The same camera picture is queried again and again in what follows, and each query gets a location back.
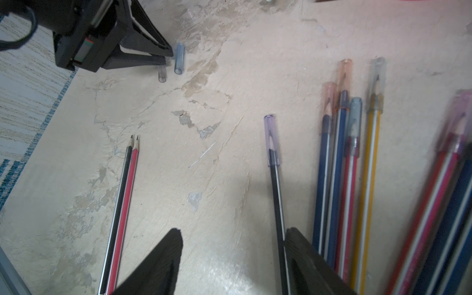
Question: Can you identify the red pencil blue cap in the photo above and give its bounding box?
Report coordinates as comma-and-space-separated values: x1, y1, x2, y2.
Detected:
336, 97, 363, 282

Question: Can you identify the blue pencil pink cap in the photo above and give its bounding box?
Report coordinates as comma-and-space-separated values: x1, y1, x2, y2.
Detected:
312, 82, 337, 255

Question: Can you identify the blue pencil orange cap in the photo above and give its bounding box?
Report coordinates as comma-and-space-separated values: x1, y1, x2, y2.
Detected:
324, 59, 353, 267

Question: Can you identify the blue pencil violet cap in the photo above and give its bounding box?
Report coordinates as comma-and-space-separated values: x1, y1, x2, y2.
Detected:
435, 212, 472, 295

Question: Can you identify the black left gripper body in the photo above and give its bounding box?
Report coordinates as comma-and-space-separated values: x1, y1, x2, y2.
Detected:
21, 0, 128, 73

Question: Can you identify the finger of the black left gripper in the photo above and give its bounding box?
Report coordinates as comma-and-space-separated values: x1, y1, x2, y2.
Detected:
119, 0, 173, 57
102, 45, 167, 70

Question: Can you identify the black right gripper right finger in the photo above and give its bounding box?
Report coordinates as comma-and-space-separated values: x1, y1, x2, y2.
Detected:
285, 227, 356, 295

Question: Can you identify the yellow striped pencil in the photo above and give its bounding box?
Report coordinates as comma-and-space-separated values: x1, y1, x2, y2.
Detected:
351, 57, 387, 295

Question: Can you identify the black striped pencil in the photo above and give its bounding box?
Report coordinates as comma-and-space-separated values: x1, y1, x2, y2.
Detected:
98, 135, 134, 295
264, 114, 291, 295

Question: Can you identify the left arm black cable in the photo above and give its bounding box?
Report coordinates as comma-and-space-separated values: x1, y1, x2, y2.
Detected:
0, 5, 38, 52

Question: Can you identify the red pencil purple cap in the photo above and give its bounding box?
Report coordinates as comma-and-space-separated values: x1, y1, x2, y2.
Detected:
385, 90, 472, 295

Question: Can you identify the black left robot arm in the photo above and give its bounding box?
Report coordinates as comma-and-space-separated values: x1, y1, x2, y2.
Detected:
1, 0, 173, 72

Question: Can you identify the red striped pencil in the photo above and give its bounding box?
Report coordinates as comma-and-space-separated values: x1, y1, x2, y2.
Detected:
105, 135, 140, 295

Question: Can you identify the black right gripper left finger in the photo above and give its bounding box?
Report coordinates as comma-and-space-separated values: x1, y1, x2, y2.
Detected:
113, 228, 183, 295

